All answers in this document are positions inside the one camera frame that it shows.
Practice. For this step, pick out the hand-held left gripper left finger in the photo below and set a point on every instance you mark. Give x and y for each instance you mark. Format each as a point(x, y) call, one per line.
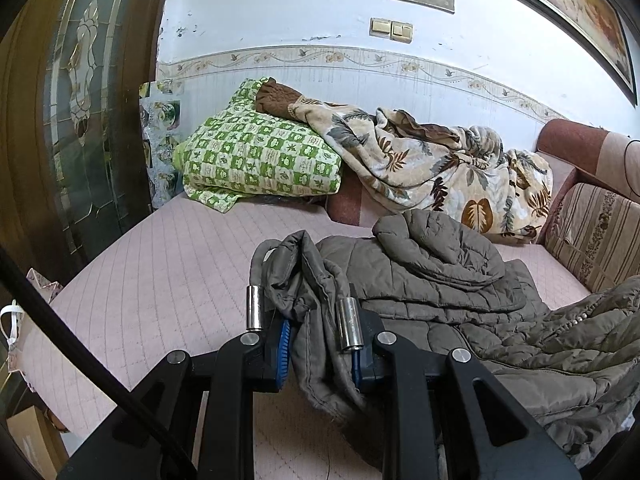
point(284, 355)

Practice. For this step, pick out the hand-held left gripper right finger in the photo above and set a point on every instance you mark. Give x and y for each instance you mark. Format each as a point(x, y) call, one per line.
point(356, 370)

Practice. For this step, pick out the grey-brown hooded puffer jacket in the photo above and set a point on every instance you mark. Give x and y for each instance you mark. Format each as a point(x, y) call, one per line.
point(440, 280)

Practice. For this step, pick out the pink quilted bed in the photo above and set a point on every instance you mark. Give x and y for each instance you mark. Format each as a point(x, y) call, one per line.
point(175, 270)

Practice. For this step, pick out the reddish bolster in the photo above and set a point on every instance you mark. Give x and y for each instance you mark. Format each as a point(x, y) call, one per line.
point(350, 205)

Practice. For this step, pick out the green checked pillow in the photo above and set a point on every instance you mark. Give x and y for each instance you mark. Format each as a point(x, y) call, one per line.
point(260, 155)

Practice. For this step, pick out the leaf print blanket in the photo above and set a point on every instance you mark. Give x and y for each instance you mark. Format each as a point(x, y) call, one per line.
point(415, 170)

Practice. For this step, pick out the floral patterned plastic sheet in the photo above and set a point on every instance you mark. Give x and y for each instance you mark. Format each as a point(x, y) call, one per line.
point(162, 140)

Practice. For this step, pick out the pink patterned paper bag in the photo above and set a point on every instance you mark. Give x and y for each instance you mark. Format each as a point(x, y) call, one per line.
point(44, 285)

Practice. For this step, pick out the brown cloth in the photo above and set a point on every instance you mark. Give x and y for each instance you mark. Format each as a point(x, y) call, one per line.
point(275, 100)

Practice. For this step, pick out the cardboard box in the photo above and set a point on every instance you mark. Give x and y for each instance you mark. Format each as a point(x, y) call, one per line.
point(35, 440)

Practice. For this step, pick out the striped floral cushion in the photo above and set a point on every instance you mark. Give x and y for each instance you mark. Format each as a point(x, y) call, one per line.
point(595, 235)

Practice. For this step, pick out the white plastic bag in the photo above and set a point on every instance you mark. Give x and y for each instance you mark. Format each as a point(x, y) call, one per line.
point(11, 325)

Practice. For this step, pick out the reddish upholstered headboard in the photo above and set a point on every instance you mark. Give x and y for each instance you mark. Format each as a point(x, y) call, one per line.
point(575, 145)

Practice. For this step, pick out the wooden door with stained glass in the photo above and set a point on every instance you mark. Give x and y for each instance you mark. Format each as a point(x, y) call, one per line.
point(65, 110)

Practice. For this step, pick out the gold light switch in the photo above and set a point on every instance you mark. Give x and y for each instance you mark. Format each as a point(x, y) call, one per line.
point(380, 27)
point(402, 32)

